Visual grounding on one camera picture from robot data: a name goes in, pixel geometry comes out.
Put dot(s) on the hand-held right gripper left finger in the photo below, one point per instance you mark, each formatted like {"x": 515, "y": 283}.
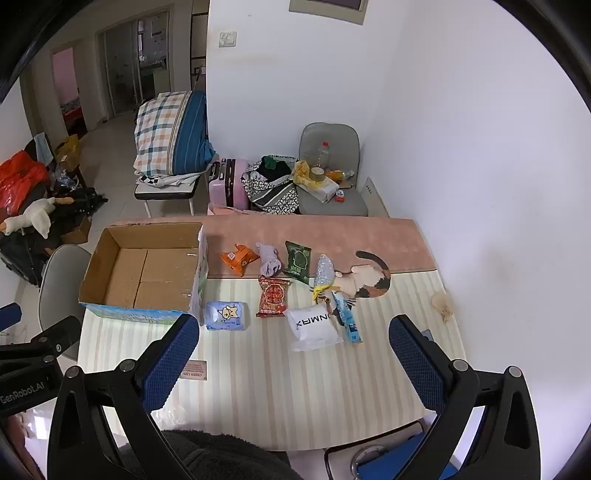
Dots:
{"x": 171, "y": 360}

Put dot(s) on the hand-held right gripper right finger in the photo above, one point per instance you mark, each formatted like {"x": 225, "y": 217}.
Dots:
{"x": 415, "y": 364}

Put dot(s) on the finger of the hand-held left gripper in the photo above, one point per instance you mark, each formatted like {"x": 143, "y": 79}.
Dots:
{"x": 9, "y": 316}
{"x": 55, "y": 334}

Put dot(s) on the blue tissue pack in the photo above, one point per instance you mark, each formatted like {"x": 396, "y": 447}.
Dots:
{"x": 226, "y": 316}

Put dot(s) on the blue plastic packet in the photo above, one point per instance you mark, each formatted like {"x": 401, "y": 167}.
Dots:
{"x": 348, "y": 323}

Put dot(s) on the white soft pouch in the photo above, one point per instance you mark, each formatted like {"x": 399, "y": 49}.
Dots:
{"x": 311, "y": 327}

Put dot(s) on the orange snack packet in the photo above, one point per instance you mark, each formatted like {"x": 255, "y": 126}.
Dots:
{"x": 238, "y": 261}

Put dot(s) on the red snack packet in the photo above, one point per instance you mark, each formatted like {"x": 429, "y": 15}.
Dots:
{"x": 273, "y": 297}

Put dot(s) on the clear silver plastic packet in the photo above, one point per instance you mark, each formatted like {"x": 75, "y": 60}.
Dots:
{"x": 324, "y": 272}

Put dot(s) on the purple sock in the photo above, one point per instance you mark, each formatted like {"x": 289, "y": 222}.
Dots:
{"x": 269, "y": 263}

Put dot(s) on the green snack packet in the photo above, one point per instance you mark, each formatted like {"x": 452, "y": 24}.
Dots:
{"x": 298, "y": 262}

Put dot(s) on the brown label plate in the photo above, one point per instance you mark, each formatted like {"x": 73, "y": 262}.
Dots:
{"x": 196, "y": 369}

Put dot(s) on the small grey flat object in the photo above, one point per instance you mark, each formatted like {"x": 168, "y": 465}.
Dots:
{"x": 425, "y": 334}

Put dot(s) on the grey round-back chair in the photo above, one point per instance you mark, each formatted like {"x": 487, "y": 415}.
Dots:
{"x": 60, "y": 277}

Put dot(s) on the blue chair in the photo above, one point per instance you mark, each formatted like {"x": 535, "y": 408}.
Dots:
{"x": 406, "y": 450}

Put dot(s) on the small brown cardboard box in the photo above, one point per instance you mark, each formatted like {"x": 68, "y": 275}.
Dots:
{"x": 78, "y": 233}

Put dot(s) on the white goose plush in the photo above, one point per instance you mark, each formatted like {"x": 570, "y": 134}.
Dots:
{"x": 39, "y": 214}

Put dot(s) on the person's dark fleece clothing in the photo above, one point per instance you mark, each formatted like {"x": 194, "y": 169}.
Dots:
{"x": 217, "y": 457}

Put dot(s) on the red plastic bag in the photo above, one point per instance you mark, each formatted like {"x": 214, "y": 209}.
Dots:
{"x": 18, "y": 180}

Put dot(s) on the black seat bench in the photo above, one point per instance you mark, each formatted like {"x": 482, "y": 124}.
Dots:
{"x": 166, "y": 193}

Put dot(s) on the white slotted panel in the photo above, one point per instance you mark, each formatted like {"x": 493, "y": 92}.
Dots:
{"x": 376, "y": 198}

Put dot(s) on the light blue cloth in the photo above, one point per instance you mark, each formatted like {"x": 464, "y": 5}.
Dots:
{"x": 44, "y": 147}

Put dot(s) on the white printed cloth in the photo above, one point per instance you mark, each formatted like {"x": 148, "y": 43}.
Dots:
{"x": 161, "y": 179}

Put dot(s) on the small red white box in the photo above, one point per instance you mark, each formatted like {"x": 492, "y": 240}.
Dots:
{"x": 340, "y": 196}

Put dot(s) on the pink suitcase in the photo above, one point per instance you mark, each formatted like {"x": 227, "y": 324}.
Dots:
{"x": 228, "y": 184}

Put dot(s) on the black white patterned bag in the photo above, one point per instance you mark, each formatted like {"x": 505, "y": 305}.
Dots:
{"x": 272, "y": 198}

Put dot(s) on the orange snack bag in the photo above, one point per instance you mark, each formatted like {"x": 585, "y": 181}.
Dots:
{"x": 337, "y": 175}

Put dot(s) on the tape roll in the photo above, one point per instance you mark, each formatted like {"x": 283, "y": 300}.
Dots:
{"x": 317, "y": 173}

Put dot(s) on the dark clothes bundle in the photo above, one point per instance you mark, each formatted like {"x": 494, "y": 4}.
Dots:
{"x": 272, "y": 168}

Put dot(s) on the yellow plastic bag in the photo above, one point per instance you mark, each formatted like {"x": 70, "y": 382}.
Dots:
{"x": 302, "y": 173}

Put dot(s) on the blue striped folded quilt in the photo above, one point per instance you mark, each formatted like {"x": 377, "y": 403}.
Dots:
{"x": 194, "y": 134}

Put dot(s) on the clear plastic bottle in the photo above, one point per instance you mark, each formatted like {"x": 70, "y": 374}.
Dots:
{"x": 324, "y": 154}

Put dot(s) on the plaid folded quilt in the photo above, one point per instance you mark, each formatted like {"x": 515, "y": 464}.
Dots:
{"x": 157, "y": 124}

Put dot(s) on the grey padded chair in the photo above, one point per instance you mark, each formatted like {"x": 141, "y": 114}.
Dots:
{"x": 332, "y": 134}

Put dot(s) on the white wall switch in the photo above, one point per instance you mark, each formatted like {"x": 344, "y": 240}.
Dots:
{"x": 228, "y": 39}

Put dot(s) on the wall electrical panel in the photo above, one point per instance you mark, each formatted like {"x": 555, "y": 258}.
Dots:
{"x": 328, "y": 14}

